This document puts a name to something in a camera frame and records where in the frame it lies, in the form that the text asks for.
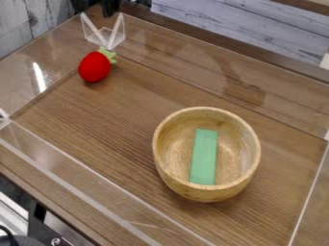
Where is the red plush strawberry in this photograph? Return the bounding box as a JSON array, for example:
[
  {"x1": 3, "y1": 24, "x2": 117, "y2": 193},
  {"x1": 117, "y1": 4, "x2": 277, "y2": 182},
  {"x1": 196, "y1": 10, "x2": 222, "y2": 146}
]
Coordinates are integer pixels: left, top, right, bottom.
[{"x1": 79, "y1": 47, "x2": 117, "y2": 83}]

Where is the clear acrylic tray wall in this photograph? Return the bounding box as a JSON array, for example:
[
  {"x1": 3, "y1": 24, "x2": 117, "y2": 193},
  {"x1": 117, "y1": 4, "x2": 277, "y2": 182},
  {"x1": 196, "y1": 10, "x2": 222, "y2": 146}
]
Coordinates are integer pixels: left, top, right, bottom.
[{"x1": 0, "y1": 7, "x2": 329, "y2": 246}]

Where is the black metal table frame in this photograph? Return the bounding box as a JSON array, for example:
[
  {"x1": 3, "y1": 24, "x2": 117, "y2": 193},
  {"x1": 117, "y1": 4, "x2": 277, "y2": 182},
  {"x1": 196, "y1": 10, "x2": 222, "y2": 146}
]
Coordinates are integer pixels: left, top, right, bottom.
[{"x1": 0, "y1": 174, "x2": 87, "y2": 246}]

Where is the black cable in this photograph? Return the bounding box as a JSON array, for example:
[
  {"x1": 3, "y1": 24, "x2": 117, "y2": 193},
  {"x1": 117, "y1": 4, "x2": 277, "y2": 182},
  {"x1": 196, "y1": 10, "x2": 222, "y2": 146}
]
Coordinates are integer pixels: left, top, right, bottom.
[{"x1": 0, "y1": 225, "x2": 21, "y2": 246}]

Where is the green rectangular block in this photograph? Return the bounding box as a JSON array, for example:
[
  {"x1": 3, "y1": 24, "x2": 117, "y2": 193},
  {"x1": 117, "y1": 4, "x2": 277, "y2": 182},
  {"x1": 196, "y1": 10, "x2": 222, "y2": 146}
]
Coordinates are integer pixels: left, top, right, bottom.
[{"x1": 189, "y1": 129, "x2": 218, "y2": 185}]

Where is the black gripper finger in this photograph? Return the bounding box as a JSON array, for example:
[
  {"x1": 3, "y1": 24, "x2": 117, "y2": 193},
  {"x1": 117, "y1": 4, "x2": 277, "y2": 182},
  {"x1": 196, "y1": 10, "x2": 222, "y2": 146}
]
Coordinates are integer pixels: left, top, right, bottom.
[
  {"x1": 71, "y1": 0, "x2": 95, "y2": 11},
  {"x1": 102, "y1": 0, "x2": 121, "y2": 17}
]

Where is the wooden oval bowl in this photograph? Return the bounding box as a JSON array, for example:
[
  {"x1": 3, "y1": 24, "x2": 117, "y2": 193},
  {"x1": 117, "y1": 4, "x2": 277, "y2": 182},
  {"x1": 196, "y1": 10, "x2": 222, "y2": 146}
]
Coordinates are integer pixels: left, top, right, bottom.
[{"x1": 152, "y1": 107, "x2": 261, "y2": 203}]

